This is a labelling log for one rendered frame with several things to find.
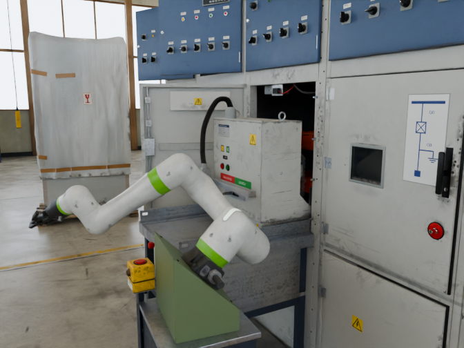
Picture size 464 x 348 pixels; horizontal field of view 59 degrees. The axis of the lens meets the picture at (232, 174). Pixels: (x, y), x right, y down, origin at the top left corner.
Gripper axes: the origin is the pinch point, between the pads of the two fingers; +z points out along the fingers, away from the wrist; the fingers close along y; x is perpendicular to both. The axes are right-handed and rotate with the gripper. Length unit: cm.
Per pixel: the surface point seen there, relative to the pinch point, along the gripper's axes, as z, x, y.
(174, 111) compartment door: -41, 73, 46
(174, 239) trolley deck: -47, -9, 44
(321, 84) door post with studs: -127, 45, 55
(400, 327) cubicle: -125, -55, 88
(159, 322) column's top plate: -69, -53, 18
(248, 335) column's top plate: -95, -60, 32
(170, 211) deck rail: -28, 17, 58
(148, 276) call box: -64, -37, 16
